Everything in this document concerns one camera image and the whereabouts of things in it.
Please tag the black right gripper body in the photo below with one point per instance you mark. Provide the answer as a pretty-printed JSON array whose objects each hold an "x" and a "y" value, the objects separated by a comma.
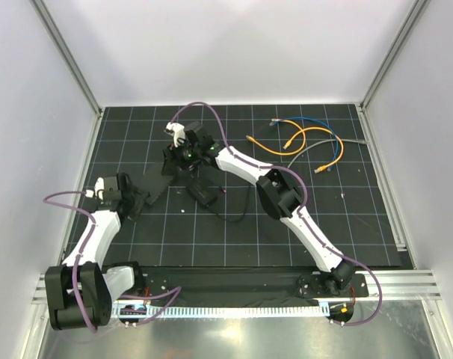
[{"x": 187, "y": 156}]

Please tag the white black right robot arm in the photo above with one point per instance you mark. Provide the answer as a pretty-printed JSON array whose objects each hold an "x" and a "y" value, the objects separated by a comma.
[{"x": 282, "y": 195}]

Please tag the white slotted cable duct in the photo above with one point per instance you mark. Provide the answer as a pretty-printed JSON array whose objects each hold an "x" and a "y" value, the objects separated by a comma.
[{"x": 136, "y": 311}]

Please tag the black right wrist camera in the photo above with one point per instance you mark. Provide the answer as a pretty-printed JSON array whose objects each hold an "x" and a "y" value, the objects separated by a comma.
[{"x": 190, "y": 134}]

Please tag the black network switch box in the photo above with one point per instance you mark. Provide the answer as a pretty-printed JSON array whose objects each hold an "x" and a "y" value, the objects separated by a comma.
[{"x": 156, "y": 181}]

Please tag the left aluminium corner post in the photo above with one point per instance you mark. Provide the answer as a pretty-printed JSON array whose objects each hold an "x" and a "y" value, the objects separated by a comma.
[{"x": 57, "y": 38}]

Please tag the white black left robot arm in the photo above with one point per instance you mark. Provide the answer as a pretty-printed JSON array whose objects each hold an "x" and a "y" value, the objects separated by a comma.
[{"x": 79, "y": 294}]

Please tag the black power adapter brick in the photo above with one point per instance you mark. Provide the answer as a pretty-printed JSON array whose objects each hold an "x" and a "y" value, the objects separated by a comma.
[{"x": 204, "y": 195}]

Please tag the aluminium corner post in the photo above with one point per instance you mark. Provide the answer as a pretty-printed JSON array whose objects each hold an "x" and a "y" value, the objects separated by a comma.
[
  {"x": 411, "y": 19},
  {"x": 57, "y": 38}
]

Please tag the aluminium front frame rail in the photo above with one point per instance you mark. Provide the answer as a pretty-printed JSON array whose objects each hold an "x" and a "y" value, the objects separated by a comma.
[{"x": 396, "y": 285}]

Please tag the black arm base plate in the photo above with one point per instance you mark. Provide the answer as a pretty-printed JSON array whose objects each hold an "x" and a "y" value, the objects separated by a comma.
[{"x": 219, "y": 286}]

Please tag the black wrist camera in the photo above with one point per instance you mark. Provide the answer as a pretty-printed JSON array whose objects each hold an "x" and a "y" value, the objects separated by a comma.
[
  {"x": 110, "y": 189},
  {"x": 190, "y": 134}
]

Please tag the black grid cutting mat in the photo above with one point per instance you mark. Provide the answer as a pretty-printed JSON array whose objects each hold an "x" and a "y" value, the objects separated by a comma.
[{"x": 324, "y": 144}]

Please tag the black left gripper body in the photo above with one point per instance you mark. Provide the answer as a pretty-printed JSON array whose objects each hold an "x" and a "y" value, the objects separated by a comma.
[{"x": 129, "y": 196}]

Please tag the right aluminium corner post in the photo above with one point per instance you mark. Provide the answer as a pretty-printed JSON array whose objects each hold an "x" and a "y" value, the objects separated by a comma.
[{"x": 411, "y": 19}]

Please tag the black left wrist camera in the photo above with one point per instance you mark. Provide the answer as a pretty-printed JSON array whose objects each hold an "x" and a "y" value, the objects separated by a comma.
[{"x": 110, "y": 189}]

